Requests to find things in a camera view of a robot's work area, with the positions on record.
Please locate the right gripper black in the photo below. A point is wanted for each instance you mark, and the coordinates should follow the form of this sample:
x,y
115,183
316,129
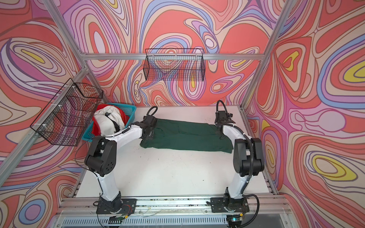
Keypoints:
x,y
220,133

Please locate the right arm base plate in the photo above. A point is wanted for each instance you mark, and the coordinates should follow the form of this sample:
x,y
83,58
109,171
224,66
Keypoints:
x,y
229,205

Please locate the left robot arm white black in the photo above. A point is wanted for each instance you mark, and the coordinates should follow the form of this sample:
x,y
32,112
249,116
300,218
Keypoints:
x,y
101,160

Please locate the aluminium mounting rail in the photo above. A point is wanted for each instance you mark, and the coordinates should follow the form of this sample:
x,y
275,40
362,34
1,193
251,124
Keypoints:
x,y
267,211

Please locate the green t shirt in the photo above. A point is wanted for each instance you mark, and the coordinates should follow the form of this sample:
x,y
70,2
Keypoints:
x,y
189,136

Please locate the black wire basket wall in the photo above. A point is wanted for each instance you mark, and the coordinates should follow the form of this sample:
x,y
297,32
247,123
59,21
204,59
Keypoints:
x,y
66,117
174,64

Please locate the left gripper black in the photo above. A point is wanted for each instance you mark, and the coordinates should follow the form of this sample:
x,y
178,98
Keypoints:
x,y
152,134

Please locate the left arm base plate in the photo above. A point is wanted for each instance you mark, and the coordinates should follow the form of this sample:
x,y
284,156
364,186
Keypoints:
x,y
124,206

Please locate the red t shirt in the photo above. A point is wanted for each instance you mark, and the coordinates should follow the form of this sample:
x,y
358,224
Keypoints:
x,y
122,112

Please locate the black wire basket left wall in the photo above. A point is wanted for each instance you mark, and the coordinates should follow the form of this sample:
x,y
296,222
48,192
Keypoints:
x,y
66,117

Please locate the teal plastic laundry basket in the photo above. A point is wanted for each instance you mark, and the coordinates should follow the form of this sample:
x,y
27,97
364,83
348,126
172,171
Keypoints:
x,y
123,114

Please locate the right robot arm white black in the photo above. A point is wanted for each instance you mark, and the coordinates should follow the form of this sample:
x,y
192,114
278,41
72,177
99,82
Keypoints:
x,y
248,161

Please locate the black wire basket back wall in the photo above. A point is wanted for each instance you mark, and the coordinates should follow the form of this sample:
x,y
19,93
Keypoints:
x,y
174,64

